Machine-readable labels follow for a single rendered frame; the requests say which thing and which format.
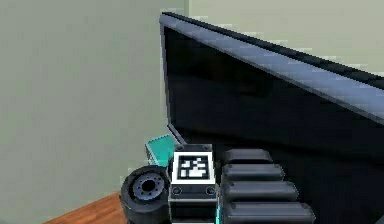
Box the black television set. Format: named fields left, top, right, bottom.
left=159, top=12, right=384, bottom=224

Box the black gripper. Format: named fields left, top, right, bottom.
left=120, top=165, right=172, bottom=224

